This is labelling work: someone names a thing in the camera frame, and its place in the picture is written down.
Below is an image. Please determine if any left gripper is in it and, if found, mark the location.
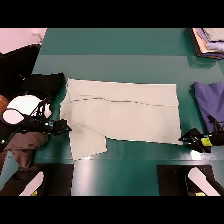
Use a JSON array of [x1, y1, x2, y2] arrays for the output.
[[46, 119, 70, 135]]

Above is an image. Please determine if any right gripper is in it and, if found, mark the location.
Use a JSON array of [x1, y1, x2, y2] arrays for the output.
[[185, 127, 215, 154]]

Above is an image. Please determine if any purple garment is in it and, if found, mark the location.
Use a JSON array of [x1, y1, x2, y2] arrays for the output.
[[192, 81, 224, 135]]

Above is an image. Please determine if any dark red garment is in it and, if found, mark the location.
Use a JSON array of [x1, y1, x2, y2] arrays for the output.
[[189, 28, 224, 61]]

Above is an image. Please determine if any beige garment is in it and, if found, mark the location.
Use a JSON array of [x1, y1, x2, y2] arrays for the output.
[[59, 77, 183, 162]]

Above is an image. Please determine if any lavender garment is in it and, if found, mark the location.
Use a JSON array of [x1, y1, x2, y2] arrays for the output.
[[194, 28, 224, 54]]

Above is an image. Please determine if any black garment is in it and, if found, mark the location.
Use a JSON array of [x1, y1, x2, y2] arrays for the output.
[[21, 72, 67, 101]]

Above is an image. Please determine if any brown garment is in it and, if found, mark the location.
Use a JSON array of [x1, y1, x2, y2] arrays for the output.
[[0, 131, 50, 175]]

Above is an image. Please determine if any orange garment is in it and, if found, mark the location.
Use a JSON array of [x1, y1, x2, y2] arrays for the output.
[[0, 94, 10, 116]]

